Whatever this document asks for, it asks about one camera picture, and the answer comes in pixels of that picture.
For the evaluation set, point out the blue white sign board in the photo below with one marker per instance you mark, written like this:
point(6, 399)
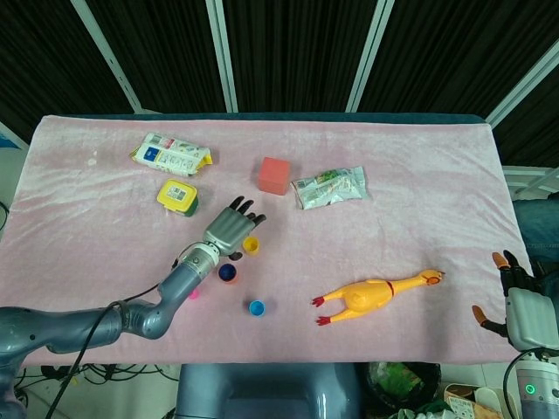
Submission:
point(6, 139)

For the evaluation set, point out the white snack pack yellow end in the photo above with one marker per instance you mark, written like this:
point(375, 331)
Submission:
point(170, 155)

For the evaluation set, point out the pink fleece table cloth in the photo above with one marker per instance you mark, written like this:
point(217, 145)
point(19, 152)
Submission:
point(393, 235)

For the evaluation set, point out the black bin with green bag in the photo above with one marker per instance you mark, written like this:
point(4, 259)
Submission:
point(402, 382)

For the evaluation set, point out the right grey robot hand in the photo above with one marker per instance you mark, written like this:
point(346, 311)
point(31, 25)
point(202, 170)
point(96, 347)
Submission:
point(533, 316)

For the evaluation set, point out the yellow small cup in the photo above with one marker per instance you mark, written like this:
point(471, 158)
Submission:
point(252, 247)

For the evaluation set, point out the grey metal shelf frame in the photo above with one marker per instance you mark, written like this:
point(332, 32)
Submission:
point(530, 179)

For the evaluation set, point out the dark blue small cup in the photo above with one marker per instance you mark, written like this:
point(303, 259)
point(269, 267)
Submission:
point(226, 272)

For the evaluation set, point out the red foam cube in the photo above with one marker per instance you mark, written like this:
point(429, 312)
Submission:
point(273, 175)

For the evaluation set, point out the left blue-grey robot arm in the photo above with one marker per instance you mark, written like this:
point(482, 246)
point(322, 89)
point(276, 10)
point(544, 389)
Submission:
point(131, 323)

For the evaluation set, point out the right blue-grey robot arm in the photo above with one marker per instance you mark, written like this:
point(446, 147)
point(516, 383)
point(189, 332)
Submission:
point(539, 393)

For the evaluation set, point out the yellow rubber chicken toy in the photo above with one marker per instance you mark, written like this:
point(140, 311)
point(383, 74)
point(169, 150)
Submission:
point(364, 299)

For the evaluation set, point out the light blue small cup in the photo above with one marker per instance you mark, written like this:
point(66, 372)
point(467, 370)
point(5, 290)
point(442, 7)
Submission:
point(257, 308)

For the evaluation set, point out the yellow-lidded green container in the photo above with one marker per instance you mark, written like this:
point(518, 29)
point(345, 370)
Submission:
point(177, 196)

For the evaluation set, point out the pink small cup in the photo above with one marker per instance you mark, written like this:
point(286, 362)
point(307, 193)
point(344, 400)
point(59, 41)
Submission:
point(196, 295)

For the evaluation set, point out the blue denim trouser leg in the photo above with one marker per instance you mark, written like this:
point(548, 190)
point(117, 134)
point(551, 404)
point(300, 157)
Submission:
point(539, 222)

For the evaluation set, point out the white partition frame post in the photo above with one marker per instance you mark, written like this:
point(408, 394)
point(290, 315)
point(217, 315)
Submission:
point(370, 57)
point(222, 57)
point(522, 85)
point(109, 59)

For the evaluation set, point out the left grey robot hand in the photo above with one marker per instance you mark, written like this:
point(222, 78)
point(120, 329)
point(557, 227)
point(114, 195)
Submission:
point(227, 231)

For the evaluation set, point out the cardboard box with label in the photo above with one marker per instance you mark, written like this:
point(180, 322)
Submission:
point(467, 401)

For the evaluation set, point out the silver green snack packet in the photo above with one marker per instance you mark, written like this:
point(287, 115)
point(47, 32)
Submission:
point(329, 187)

